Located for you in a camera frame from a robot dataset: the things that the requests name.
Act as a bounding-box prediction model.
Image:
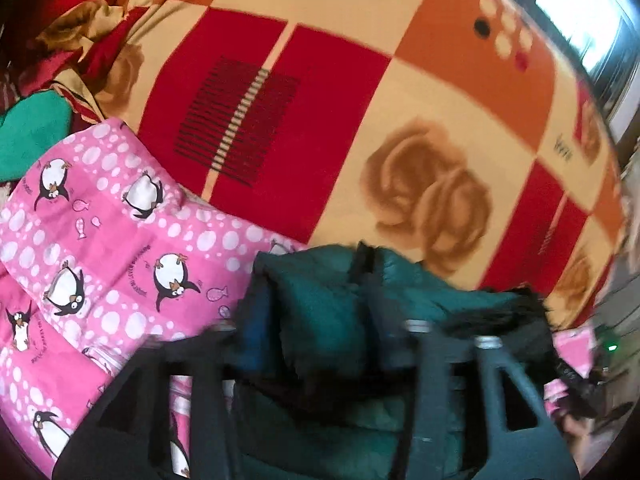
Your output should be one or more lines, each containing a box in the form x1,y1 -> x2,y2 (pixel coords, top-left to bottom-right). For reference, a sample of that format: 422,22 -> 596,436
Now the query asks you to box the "dark green puffer jacket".
220,241 -> 568,480

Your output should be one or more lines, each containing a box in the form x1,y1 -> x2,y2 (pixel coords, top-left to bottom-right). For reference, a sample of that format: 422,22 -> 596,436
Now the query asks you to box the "rose print checkered bedsheet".
30,0 -> 628,331

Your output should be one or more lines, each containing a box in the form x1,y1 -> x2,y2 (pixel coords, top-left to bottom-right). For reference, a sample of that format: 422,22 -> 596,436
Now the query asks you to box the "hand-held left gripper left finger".
52,325 -> 238,480

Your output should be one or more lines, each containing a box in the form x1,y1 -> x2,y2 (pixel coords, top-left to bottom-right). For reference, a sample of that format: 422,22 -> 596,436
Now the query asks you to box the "bright green garment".
0,91 -> 75,185

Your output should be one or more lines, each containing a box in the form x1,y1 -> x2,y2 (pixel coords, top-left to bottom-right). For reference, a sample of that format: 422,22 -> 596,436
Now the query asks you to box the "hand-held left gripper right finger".
400,319 -> 582,480

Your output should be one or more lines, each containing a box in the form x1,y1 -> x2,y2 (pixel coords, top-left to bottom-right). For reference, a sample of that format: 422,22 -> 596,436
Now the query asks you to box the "pink penguin print blanket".
0,117 -> 603,480

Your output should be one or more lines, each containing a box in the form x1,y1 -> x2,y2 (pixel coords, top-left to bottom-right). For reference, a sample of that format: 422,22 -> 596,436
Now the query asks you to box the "window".
467,0 -> 640,128

